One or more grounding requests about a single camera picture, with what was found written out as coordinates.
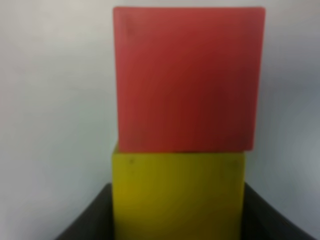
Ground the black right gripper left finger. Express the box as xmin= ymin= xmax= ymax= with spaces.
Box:
xmin=56 ymin=183 xmax=115 ymax=240

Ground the red block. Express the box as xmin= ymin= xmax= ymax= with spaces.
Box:
xmin=113 ymin=7 xmax=266 ymax=153

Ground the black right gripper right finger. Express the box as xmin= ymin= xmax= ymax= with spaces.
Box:
xmin=241 ymin=183 xmax=314 ymax=240

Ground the yellow block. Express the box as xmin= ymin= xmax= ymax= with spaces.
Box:
xmin=112 ymin=146 xmax=246 ymax=240

